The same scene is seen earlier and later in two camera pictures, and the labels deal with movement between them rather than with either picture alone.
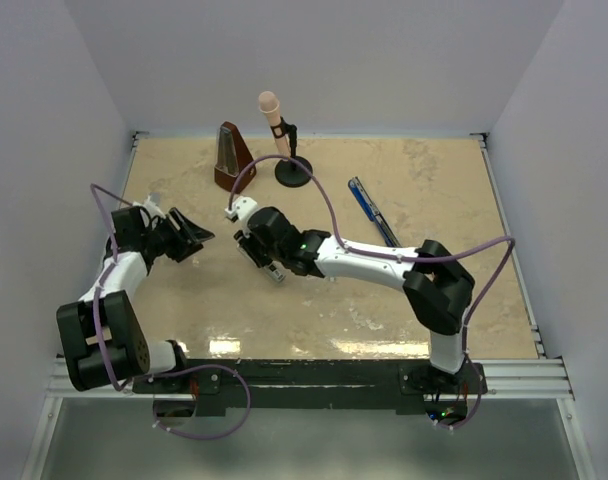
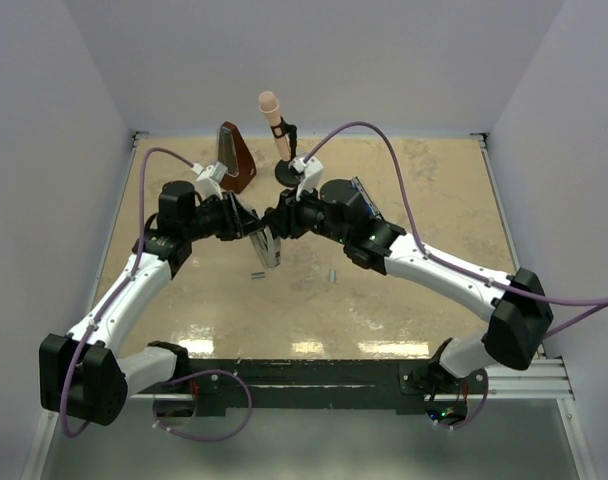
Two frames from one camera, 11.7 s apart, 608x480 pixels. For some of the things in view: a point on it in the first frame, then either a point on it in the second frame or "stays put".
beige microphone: x=269 y=104 stays put
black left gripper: x=183 y=246 → x=237 y=221
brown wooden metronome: x=233 y=158 stays put
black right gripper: x=248 y=242 → x=287 y=217
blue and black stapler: x=373 y=213 stays put
